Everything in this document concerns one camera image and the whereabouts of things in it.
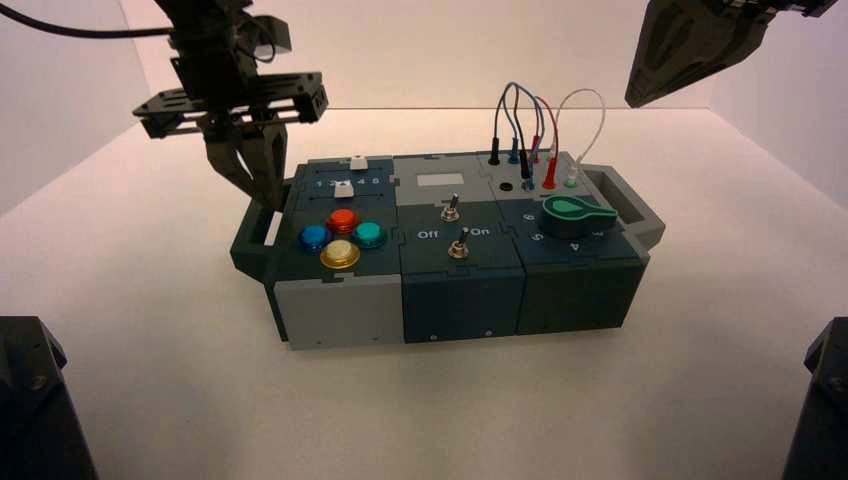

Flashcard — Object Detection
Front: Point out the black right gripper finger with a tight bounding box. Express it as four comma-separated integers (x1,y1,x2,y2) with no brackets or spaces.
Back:
662,15,774,95
624,0,714,110

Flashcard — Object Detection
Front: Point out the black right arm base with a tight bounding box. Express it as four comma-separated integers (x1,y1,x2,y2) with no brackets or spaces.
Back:
781,317,848,480

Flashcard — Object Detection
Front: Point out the blue jumper wire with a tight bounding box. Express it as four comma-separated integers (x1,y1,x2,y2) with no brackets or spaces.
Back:
505,82,547,195

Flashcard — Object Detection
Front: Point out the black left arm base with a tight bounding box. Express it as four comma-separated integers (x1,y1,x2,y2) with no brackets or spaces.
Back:
0,315,101,480

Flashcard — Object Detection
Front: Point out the yellow round push button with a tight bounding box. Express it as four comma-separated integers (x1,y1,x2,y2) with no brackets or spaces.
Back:
319,239,362,272

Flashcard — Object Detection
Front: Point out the blue round push button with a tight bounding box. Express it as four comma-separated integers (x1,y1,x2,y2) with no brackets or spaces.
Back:
298,225,334,254

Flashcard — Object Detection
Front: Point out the black jumper wire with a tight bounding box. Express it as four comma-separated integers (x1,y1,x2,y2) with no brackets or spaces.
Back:
488,82,535,181

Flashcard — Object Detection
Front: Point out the red jumper wire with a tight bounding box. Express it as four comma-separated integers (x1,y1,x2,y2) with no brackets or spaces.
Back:
529,95,562,192

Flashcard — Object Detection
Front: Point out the white jumper wire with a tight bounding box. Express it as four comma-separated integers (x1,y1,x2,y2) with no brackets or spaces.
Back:
552,88,608,188

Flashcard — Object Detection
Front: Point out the green rotary dial knob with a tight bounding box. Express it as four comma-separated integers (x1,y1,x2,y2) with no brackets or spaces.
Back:
541,195,620,240

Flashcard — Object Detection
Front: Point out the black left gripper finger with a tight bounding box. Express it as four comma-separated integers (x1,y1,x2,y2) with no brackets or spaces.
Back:
201,127,268,202
240,124,289,213

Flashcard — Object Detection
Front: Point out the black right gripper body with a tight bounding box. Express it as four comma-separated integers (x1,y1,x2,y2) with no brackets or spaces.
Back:
702,0,840,22

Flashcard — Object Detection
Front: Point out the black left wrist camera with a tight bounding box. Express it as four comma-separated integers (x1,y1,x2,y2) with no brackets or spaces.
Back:
245,14,293,65

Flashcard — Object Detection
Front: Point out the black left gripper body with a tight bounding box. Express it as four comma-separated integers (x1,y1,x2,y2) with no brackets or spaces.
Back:
132,26,331,140

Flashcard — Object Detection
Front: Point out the red round push button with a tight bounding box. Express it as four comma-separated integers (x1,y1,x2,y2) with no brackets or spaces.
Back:
326,208,360,236

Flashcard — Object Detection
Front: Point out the dark teal grey control box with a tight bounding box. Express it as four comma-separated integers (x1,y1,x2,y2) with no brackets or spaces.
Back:
229,150,667,352

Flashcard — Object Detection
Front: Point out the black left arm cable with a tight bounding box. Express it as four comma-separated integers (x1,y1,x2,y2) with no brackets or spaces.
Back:
0,2,176,40

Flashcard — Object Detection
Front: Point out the teal round push button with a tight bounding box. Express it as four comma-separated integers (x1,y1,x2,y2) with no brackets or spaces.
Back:
351,221,389,251

